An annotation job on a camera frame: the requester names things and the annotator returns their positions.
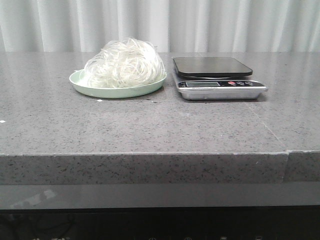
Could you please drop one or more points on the white vermicelli noodle bundle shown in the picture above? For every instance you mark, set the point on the white vermicelli noodle bundle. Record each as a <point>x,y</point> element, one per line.
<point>124,64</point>

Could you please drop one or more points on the silver black kitchen scale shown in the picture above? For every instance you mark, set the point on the silver black kitchen scale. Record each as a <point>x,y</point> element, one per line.
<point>215,78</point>

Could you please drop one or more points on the light green round plate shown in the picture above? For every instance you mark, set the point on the light green round plate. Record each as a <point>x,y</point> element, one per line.
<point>79,81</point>

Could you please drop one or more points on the white pleated curtain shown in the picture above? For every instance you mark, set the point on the white pleated curtain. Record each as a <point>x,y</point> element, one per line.
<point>170,25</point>

